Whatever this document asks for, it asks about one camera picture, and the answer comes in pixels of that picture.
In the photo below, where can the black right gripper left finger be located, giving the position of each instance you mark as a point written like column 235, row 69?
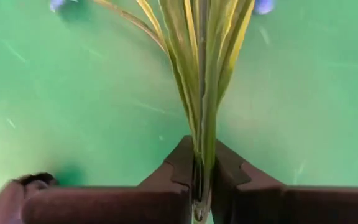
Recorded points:
column 104, row 205

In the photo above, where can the blue artificial flower bunch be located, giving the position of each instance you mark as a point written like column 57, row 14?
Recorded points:
column 204, row 77

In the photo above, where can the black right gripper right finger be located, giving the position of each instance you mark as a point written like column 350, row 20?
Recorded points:
column 291, row 205

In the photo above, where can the green table mat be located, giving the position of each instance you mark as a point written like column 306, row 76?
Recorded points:
column 73, row 93

